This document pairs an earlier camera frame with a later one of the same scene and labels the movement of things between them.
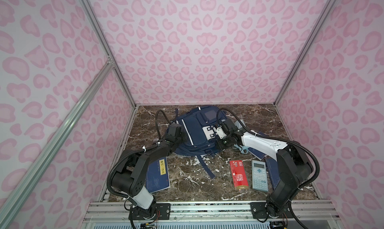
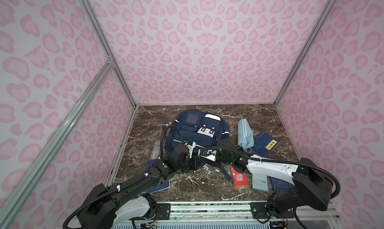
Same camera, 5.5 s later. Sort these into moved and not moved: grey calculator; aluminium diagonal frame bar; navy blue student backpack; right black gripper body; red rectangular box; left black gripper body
Moved: right black gripper body; left black gripper body; navy blue student backpack
Not moved: aluminium diagonal frame bar; grey calculator; red rectangular box
